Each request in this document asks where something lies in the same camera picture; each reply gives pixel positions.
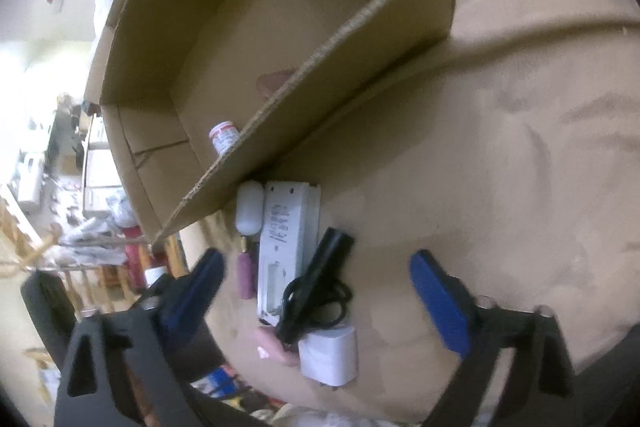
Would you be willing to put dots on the pink cloud-shaped case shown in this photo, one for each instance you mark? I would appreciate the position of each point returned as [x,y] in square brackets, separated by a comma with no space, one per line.
[272,348]

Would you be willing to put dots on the white charger plug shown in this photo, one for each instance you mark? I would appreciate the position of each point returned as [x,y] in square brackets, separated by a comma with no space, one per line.
[327,354]

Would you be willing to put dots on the white rectangular plastic device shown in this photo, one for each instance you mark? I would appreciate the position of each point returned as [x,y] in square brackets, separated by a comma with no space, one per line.
[282,252]

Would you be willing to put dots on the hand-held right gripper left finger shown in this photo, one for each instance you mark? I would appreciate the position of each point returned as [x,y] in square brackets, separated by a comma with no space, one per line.
[197,294]

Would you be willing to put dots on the white oval bottle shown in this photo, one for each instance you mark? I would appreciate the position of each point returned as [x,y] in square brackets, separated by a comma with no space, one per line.
[249,207]

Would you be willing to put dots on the white plastic bag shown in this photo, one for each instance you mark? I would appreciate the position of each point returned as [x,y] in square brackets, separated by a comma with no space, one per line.
[105,7]

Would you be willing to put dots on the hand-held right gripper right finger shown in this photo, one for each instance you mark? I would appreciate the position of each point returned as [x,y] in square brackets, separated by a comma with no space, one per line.
[440,302]

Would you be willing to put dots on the dark chair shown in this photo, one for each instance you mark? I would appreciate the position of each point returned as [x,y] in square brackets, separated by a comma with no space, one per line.
[45,307]

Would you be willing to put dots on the white pill bottle red label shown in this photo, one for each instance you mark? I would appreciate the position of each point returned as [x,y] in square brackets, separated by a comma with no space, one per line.
[223,138]

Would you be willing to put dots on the small pink bottle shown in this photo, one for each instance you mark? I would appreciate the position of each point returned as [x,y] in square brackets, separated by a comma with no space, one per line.
[246,274]

